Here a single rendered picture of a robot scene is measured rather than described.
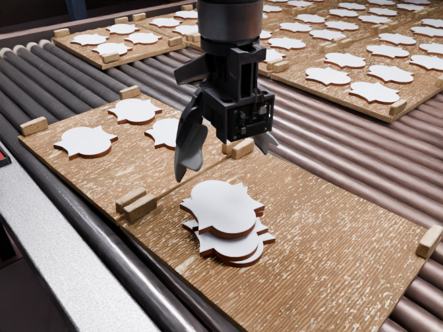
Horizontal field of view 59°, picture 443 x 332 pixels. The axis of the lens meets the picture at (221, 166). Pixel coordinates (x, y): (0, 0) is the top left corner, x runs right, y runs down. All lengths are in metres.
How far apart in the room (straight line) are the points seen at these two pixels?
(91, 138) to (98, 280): 0.38
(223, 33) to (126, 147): 0.50
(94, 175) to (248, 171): 0.31
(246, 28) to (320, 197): 0.39
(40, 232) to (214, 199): 0.31
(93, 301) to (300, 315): 0.29
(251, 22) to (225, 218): 0.30
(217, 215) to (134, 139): 0.37
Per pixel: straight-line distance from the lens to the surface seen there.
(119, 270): 0.65
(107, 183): 0.78
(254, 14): 0.45
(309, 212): 0.71
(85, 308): 0.61
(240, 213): 0.62
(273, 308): 0.56
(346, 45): 1.56
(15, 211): 0.81
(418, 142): 1.02
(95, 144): 0.89
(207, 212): 0.62
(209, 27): 0.45
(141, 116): 0.98
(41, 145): 0.96
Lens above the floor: 1.39
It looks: 35 degrees down
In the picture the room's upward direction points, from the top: straight up
